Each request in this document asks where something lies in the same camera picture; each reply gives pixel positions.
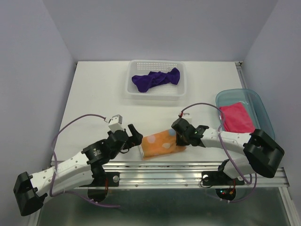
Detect orange and blue patterned towel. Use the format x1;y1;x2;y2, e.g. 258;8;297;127
140;129;186;160

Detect pink microfiber towel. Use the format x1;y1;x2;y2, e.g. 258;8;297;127
220;102;255;133

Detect purple towel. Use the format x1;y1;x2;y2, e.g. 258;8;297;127
131;68;181;93

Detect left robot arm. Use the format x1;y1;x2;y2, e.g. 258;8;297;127
13;124;143;216

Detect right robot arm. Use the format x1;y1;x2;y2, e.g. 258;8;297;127
171;118;285;186

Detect white perforated plastic basket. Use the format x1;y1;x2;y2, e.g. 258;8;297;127
125;60;187;100

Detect teal translucent plastic tray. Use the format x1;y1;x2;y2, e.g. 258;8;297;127
215;89;275;140

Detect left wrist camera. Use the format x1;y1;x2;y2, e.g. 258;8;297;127
108;114;124;133

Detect aluminium table edge rail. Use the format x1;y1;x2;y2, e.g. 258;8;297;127
57;161;289;190

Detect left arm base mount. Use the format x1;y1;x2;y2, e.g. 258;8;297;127
80;171;120;202

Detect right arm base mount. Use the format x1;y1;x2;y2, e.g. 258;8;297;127
199;171;245;202

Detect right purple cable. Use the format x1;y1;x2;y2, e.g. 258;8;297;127
180;102;258;203

